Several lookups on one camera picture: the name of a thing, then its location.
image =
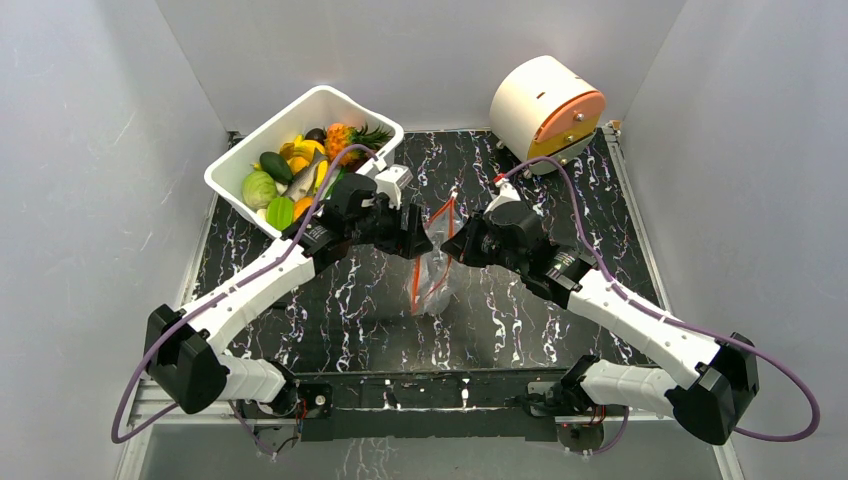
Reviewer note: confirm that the orange toy pineapple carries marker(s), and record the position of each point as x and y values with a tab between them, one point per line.
340	136

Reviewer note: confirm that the bright green toy lime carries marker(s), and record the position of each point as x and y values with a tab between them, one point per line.
280	213

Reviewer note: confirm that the light green toy cabbage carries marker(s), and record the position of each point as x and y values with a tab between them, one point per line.
258	190

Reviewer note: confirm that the cream round drum orange face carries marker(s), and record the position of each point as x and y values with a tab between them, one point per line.
542	108

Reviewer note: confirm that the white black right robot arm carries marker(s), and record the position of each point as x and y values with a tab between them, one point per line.
705	384

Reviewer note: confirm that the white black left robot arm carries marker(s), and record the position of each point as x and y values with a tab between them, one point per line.
189	361

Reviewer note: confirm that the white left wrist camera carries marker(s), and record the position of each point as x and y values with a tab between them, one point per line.
392	181

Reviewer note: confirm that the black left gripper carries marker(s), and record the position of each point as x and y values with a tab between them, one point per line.
402	242

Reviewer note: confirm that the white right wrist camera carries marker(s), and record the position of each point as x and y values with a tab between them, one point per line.
506	193

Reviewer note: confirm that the dark green toy avocado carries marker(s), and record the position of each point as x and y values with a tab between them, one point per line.
276	166

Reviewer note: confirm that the grey toy fish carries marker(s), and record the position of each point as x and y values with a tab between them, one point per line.
307	182

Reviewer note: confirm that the dark purple toy fruit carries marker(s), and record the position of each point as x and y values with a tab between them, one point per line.
316	134

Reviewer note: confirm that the clear zip bag orange zipper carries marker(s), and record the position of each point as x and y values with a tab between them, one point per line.
430	286

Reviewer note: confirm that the orange toy orange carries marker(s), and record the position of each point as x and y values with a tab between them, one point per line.
301	206

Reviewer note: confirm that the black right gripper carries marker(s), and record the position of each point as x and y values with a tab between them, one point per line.
471	240

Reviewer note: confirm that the yellow toy banana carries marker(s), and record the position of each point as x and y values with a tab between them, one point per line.
299	154

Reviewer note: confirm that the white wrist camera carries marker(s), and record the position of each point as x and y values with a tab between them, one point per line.
506	193
392	181

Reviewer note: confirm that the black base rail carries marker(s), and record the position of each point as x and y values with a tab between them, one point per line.
488	403

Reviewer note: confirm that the white plastic bin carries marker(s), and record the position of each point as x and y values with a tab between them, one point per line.
284	134

